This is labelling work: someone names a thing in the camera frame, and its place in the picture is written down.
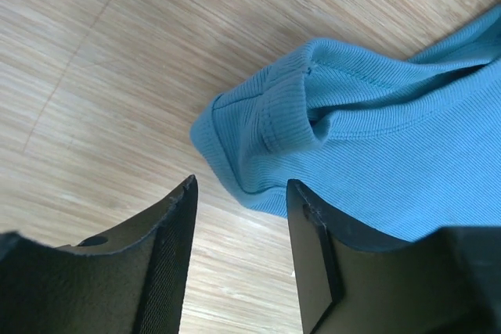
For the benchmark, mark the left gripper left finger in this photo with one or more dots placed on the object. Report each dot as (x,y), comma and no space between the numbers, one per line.
(130,278)

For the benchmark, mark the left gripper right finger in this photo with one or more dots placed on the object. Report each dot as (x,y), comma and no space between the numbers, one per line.
(352,278)

